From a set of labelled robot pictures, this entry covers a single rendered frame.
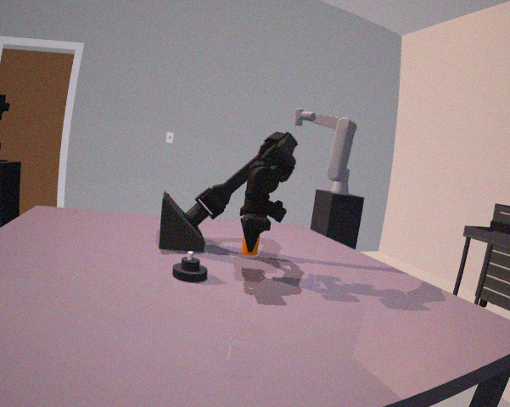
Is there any orange knob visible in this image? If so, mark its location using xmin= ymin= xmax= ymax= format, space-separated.
xmin=241 ymin=236 xmax=260 ymax=255

